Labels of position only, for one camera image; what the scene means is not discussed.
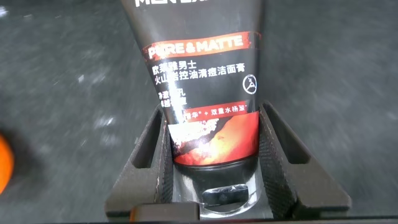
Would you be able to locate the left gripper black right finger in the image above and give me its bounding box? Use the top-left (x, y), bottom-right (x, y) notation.
top-left (257, 100), bottom-right (353, 219)

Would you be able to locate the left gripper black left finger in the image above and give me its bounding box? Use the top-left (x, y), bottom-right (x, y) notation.
top-left (104, 104), bottom-right (174, 218)

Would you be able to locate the black cleanser tube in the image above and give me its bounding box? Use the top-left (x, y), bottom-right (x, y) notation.
top-left (120, 0), bottom-right (266, 218)

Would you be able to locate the orange fruit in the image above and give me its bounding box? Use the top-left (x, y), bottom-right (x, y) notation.
top-left (0, 133), bottom-right (16, 195)

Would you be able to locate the black table cloth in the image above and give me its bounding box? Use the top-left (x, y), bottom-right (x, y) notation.
top-left (0, 0), bottom-right (398, 224)

